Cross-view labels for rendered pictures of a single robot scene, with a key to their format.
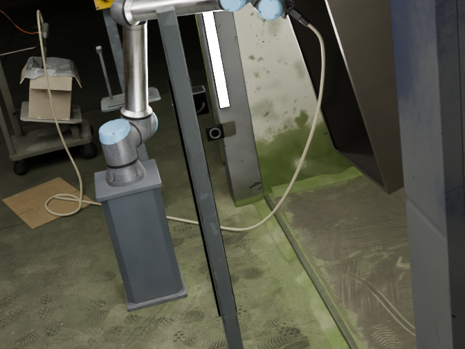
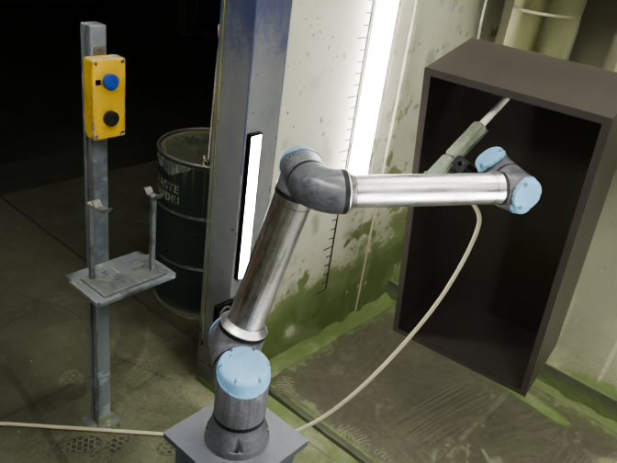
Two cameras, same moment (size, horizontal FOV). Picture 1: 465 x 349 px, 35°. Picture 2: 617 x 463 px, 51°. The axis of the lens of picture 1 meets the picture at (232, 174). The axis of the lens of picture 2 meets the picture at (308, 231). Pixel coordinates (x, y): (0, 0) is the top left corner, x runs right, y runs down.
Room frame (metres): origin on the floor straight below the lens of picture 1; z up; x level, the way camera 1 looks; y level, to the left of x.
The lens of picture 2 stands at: (2.11, 1.42, 2.07)
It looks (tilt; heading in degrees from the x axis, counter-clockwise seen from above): 27 degrees down; 315
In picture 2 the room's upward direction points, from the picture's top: 8 degrees clockwise
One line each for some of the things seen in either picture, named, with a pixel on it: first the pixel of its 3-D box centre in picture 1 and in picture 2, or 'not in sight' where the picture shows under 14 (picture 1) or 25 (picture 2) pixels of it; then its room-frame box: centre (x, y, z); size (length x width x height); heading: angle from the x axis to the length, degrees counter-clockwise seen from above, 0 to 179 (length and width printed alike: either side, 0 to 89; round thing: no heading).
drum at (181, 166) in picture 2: not in sight; (208, 221); (4.73, -0.42, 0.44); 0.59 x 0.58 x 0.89; 168
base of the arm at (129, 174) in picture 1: (124, 168); (238, 423); (3.21, 0.50, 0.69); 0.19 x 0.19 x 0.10
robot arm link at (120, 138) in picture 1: (118, 141); (241, 384); (3.22, 0.50, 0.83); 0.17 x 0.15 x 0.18; 151
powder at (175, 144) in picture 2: not in sight; (213, 149); (4.74, -0.42, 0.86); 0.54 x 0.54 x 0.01
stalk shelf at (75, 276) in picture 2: (130, 99); (121, 276); (3.96, 0.49, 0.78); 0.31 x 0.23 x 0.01; 97
